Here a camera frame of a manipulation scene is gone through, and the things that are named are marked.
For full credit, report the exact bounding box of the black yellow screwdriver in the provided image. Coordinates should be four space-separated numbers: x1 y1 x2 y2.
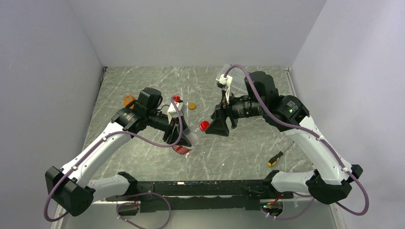
267 142 295 167

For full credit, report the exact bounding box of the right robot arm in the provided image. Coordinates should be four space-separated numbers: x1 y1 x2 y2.
205 71 363 204

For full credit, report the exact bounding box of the clear plastic organizer box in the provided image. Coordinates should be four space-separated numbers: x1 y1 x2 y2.
227 68 248 96

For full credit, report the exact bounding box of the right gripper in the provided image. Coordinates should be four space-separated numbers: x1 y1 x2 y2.
205 89 266 136

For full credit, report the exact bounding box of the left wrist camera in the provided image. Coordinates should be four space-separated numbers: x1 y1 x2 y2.
167 95 186 123

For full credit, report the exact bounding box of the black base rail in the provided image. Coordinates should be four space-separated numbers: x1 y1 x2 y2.
107 179 294 213

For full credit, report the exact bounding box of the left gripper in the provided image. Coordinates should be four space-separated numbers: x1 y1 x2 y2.
147 110 193 147

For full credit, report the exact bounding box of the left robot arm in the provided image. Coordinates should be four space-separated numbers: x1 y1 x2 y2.
43 87 190 221

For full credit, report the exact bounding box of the small clear orange bottle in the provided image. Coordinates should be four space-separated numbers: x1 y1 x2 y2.
123 93 136 106

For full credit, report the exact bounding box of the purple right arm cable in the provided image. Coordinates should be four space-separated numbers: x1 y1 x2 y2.
223 64 370 221

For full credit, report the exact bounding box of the clear red-label water bottle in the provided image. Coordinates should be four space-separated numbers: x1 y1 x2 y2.
172 123 207 155

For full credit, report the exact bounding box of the red bottle cap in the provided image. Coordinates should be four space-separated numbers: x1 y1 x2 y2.
199 120 210 132

